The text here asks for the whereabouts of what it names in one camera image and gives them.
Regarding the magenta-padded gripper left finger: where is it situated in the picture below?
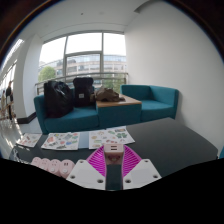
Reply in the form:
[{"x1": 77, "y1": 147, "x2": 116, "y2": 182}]
[{"x1": 65, "y1": 145, "x2": 107, "y2": 191}]

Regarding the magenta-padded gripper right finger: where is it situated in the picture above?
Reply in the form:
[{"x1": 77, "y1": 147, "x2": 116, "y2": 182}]
[{"x1": 122, "y1": 145, "x2": 163, "y2": 191}]

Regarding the pink charger block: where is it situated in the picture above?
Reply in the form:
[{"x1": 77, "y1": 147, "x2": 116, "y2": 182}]
[{"x1": 103, "y1": 143, "x2": 125, "y2": 165}]

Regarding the light blue paper sheet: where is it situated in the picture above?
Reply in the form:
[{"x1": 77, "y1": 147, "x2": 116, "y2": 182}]
[{"x1": 78, "y1": 130, "x2": 91, "y2": 150}]

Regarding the wide sticker sheet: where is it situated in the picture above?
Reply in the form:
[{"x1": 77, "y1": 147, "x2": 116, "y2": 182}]
[{"x1": 88, "y1": 125, "x2": 136, "y2": 150}]

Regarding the teal armchair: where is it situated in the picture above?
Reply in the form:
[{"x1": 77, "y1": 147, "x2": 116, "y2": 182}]
[
  {"x1": 120, "y1": 83, "x2": 180, "y2": 123},
  {"x1": 33, "y1": 93, "x2": 100, "y2": 135}
]

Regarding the wooden-topped teal side table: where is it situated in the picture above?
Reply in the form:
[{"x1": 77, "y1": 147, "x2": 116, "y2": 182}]
[{"x1": 95, "y1": 94, "x2": 143, "y2": 130}]

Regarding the small sticker sheet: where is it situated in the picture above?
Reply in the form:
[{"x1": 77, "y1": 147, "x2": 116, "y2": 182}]
[{"x1": 15, "y1": 132, "x2": 43, "y2": 149}]

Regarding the large black backpack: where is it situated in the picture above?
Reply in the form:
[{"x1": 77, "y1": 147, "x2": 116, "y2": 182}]
[{"x1": 43, "y1": 79, "x2": 75, "y2": 119}]

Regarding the brown jacket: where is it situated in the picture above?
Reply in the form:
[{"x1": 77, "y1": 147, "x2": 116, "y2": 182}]
[{"x1": 90, "y1": 86, "x2": 126, "y2": 103}]

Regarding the teal chair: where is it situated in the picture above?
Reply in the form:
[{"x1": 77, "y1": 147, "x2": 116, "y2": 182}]
[{"x1": 217, "y1": 145, "x2": 224, "y2": 160}]

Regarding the small black backpack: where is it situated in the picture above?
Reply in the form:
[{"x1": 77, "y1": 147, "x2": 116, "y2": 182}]
[{"x1": 72, "y1": 76, "x2": 96, "y2": 108}]

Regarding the metal balcony railing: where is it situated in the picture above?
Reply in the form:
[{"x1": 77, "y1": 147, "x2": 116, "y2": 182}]
[{"x1": 34, "y1": 71, "x2": 130, "y2": 96}]

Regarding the person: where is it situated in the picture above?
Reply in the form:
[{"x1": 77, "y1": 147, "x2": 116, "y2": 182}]
[
  {"x1": 4, "y1": 80, "x2": 16, "y2": 122},
  {"x1": 0, "y1": 89, "x2": 7, "y2": 121}
]

